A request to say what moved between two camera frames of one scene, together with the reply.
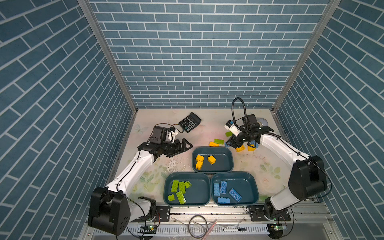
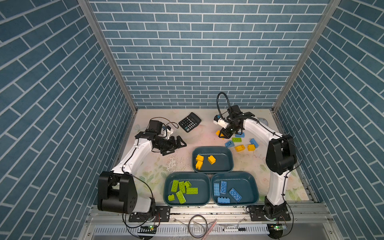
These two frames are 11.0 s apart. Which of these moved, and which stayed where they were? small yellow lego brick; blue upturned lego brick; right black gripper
Moved: right black gripper
Stayed: blue upturned lego brick; small yellow lego brick
